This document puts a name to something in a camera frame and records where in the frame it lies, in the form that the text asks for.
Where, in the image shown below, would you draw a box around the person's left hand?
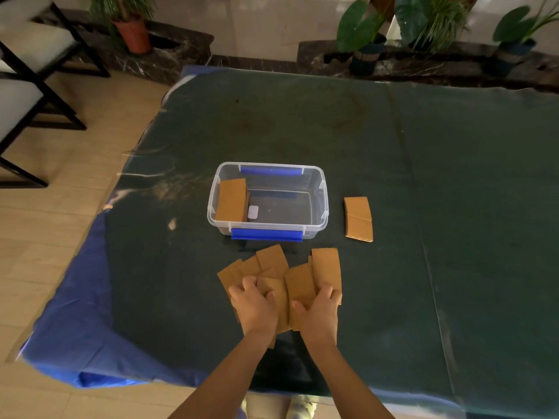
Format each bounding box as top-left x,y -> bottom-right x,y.
228,276 -> 280,341

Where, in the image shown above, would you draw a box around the person's right hand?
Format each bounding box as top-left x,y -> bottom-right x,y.
290,285 -> 344,346

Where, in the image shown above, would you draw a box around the pile of brown cardboard sleeves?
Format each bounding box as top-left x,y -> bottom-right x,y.
217,244 -> 342,349

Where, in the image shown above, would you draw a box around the person's right forearm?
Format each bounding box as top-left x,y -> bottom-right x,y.
302,336 -> 396,419

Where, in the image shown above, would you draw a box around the person's left forearm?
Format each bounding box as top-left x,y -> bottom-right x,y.
168,329 -> 275,419

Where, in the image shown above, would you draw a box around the clear plastic box blue latches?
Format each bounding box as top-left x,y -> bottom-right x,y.
207,161 -> 329,243

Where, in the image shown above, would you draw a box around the brown cardboard sleeve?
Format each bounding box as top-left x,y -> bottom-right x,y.
345,213 -> 374,243
214,178 -> 251,223
343,196 -> 373,223

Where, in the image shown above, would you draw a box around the person's white shoe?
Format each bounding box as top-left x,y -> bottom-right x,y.
287,394 -> 319,419

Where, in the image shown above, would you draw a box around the dark green table mat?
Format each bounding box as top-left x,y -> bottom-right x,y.
102,67 -> 559,419

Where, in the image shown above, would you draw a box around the blue table cloth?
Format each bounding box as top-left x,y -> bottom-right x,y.
20,65 -> 245,391

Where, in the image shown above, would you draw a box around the dark marble ledge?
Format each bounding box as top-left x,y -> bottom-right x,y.
59,8 -> 559,94

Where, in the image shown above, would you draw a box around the broad leaf plant dark pot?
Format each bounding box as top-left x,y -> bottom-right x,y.
335,0 -> 388,77

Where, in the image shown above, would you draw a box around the terracotta flower pot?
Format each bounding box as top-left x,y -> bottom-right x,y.
112,17 -> 153,55

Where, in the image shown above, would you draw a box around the black chair white cushion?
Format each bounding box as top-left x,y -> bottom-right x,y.
0,41 -> 88,189
0,0 -> 111,80

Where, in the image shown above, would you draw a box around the bushy grass leaf plant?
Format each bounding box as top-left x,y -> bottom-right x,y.
394,0 -> 472,54

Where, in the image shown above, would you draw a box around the green spiky leaf plant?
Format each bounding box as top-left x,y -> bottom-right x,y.
89,0 -> 157,26

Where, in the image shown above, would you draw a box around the tall leaf plant dark pot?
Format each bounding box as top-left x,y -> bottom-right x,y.
482,0 -> 559,78

